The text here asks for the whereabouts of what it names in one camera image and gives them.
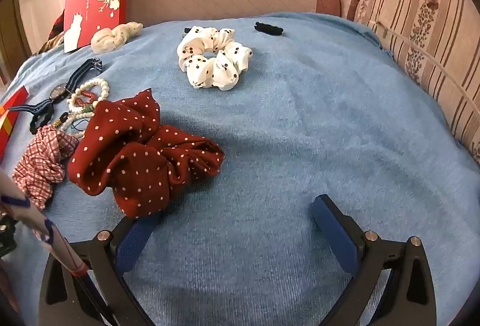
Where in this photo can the white spotted scrunchie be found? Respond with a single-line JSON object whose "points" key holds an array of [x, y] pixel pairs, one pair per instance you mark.
{"points": [[228, 63]]}

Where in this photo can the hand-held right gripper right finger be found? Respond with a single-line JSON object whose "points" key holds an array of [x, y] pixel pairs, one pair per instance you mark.
{"points": [[333, 232]]}

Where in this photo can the small black clip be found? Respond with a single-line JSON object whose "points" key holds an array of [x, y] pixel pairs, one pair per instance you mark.
{"points": [[268, 28]]}

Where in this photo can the blue fleece blanket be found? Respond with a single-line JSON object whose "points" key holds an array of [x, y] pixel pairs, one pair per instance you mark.
{"points": [[300, 123]]}

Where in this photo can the striped floral armrest cushion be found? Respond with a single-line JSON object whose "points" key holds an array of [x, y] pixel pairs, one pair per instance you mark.
{"points": [[423, 29]]}

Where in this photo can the red lid with white cat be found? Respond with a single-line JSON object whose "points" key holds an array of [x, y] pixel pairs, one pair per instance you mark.
{"points": [[93, 3]]}

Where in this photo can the red gift box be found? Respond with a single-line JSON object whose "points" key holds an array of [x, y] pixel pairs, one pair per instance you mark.
{"points": [[9, 119]]}

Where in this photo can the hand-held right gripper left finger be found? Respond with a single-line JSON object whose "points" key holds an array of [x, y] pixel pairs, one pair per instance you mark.
{"points": [[129, 247]]}

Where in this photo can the pile of dark clothes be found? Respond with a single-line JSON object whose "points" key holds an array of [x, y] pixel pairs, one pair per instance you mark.
{"points": [[52, 37]]}

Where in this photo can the cream scrunchie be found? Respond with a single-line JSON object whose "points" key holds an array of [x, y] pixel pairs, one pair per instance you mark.
{"points": [[112, 39]]}

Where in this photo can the dark red polka-dot scrunchie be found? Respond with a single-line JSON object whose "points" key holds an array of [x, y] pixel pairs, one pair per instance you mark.
{"points": [[150, 161]]}

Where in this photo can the red plaid scrunchie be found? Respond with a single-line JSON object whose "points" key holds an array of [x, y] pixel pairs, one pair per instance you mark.
{"points": [[41, 161]]}

